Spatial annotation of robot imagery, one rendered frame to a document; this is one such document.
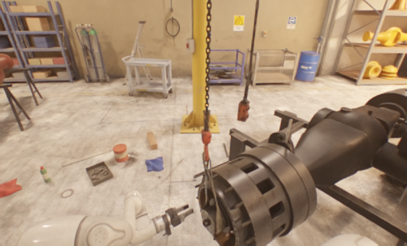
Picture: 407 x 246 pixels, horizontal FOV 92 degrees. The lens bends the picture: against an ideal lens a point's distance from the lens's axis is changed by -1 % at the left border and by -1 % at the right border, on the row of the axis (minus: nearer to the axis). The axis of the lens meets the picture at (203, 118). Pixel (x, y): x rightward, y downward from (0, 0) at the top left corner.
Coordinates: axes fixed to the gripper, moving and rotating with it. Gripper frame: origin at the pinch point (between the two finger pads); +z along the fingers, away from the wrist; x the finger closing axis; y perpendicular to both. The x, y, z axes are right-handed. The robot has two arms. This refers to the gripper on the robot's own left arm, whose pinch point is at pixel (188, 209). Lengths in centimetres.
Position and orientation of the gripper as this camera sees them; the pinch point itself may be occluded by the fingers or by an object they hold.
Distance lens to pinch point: 141.8
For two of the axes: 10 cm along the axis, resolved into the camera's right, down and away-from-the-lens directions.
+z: 8.5, -2.4, 4.8
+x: -5.1, -0.7, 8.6
